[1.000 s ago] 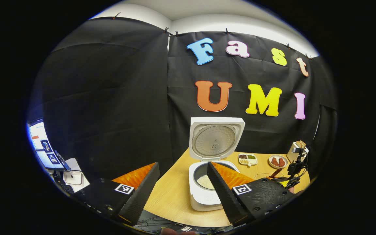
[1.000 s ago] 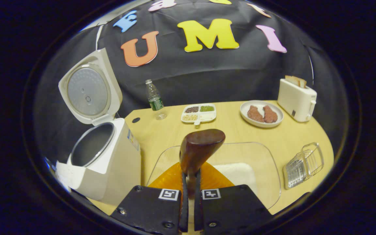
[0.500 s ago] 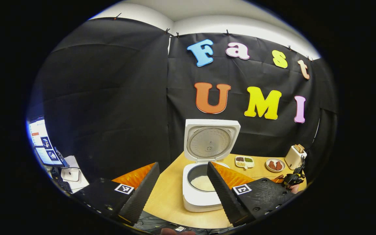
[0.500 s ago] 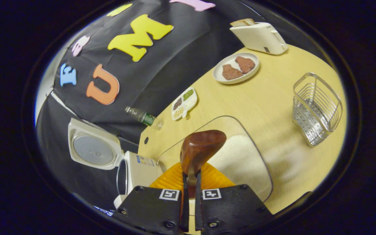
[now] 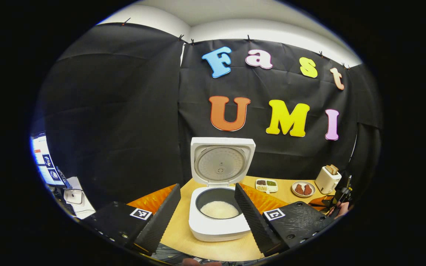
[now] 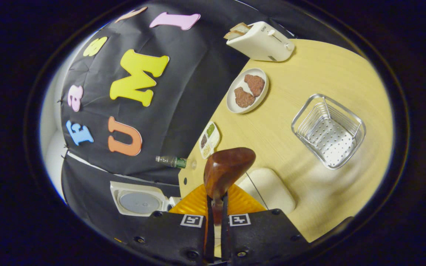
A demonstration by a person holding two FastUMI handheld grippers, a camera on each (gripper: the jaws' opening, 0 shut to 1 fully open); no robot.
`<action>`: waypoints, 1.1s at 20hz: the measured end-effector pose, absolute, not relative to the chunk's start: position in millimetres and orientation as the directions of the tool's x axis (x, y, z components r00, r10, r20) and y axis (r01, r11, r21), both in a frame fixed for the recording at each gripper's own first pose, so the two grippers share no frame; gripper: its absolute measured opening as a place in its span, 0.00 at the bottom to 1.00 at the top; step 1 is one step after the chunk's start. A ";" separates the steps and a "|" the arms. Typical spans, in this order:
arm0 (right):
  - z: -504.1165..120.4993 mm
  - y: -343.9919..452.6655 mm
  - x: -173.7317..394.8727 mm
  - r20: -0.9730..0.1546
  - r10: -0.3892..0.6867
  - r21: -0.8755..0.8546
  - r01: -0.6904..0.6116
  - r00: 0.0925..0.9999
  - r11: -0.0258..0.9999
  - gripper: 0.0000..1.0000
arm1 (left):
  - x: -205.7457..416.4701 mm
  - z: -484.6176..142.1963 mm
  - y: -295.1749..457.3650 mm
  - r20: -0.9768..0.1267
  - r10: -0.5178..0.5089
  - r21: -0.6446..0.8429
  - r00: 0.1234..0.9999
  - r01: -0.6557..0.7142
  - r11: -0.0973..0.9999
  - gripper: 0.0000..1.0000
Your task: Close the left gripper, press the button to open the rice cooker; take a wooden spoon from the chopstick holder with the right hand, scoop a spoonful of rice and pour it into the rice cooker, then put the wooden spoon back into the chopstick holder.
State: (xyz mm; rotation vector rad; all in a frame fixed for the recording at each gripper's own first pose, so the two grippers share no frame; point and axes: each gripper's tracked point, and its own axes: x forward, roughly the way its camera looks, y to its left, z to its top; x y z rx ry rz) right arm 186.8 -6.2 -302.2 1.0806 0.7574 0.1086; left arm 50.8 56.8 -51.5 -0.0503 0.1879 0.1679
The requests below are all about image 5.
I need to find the white toaster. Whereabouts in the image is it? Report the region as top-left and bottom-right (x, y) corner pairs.
(315, 166), (342, 195)

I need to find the white rice cooker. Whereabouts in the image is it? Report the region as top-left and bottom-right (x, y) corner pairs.
(189, 137), (256, 242)

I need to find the white desk device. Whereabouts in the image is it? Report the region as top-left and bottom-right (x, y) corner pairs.
(63, 188), (85, 206)

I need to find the white divided condiment dish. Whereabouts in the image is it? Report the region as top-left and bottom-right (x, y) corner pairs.
(255, 179), (278, 194)

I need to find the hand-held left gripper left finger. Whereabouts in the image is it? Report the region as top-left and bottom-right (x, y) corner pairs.
(82, 184), (181, 255)

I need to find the black backdrop cloth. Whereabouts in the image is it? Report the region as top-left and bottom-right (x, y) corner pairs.
(32, 23), (382, 211)

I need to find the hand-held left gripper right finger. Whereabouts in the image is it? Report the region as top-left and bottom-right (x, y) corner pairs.
(234, 183), (335, 256)

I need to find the round white plate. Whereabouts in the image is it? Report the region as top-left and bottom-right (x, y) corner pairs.
(291, 181), (316, 198)

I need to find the white rice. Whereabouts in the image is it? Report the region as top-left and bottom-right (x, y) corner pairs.
(200, 201), (240, 219)

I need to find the computer monitor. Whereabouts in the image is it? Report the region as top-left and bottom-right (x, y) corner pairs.
(31, 132), (65, 186)

